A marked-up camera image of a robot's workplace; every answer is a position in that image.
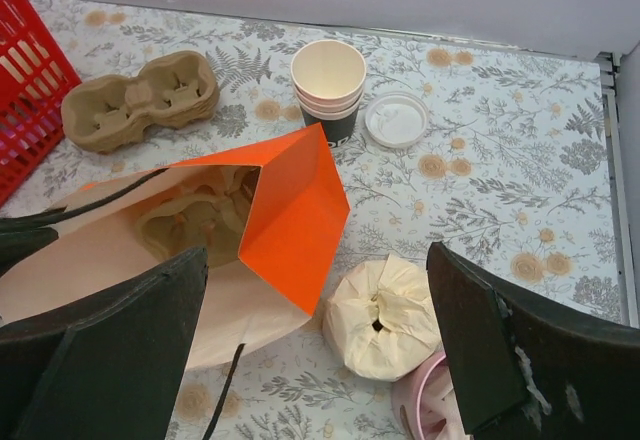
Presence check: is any pink cup holder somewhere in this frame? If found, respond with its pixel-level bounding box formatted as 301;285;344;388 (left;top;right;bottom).
391;351;472;440

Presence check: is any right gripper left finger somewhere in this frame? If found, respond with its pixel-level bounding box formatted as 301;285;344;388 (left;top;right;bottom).
1;248;208;439

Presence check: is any napkin filled paper tub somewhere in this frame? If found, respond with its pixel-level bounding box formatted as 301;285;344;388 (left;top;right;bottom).
322;255;441;382

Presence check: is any stack of paper cups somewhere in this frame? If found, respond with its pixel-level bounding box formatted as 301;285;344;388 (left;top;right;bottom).
290;39;367;148

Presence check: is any red plastic basket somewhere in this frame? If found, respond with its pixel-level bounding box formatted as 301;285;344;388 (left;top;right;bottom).
1;0;80;203

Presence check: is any orange paper bag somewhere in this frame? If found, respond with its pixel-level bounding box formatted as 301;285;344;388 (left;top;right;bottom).
0;122;351;440

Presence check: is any floral table mat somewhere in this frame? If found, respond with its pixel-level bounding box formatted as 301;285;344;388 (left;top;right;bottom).
0;0;629;440

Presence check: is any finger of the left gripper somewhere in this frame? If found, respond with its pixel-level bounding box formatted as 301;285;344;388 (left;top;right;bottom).
1;209;64;275

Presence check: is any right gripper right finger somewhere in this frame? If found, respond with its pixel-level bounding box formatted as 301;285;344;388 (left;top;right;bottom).
426;242;639;439

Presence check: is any cardboard cup carrier stack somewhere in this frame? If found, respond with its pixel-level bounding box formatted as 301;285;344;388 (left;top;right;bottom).
61;50;220;153

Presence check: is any single cardboard cup carrier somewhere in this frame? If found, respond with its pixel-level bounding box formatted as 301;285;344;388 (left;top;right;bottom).
135;165;261;268

